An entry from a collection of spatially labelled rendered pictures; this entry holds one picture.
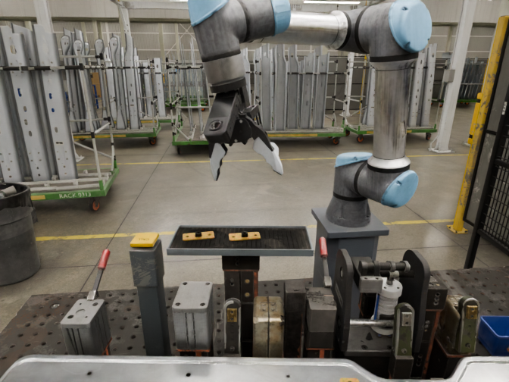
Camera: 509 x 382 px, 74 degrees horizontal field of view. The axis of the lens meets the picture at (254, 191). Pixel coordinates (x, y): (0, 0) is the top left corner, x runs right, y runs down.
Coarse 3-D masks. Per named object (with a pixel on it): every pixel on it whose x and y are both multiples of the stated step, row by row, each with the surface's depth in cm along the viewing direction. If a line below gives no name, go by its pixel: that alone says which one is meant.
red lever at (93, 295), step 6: (102, 252) 90; (108, 252) 90; (102, 258) 88; (102, 264) 87; (102, 270) 87; (96, 276) 86; (96, 282) 85; (96, 288) 84; (90, 294) 83; (96, 294) 83; (90, 300) 82
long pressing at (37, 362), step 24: (24, 360) 72; (48, 360) 73; (72, 360) 72; (96, 360) 72; (120, 360) 72; (144, 360) 72; (168, 360) 72; (192, 360) 72; (216, 360) 72; (240, 360) 72; (264, 360) 72; (288, 360) 72; (312, 360) 72; (336, 360) 72; (480, 360) 72; (504, 360) 72
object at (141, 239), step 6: (138, 234) 93; (144, 234) 93; (150, 234) 93; (156, 234) 93; (132, 240) 90; (138, 240) 90; (144, 240) 90; (150, 240) 90; (156, 240) 92; (132, 246) 89; (138, 246) 89; (144, 246) 89; (150, 246) 89
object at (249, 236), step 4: (244, 232) 92; (252, 232) 94; (256, 232) 94; (232, 236) 92; (236, 236) 91; (240, 236) 91; (244, 236) 91; (248, 236) 91; (252, 236) 91; (256, 236) 91; (260, 236) 91; (232, 240) 89; (236, 240) 90
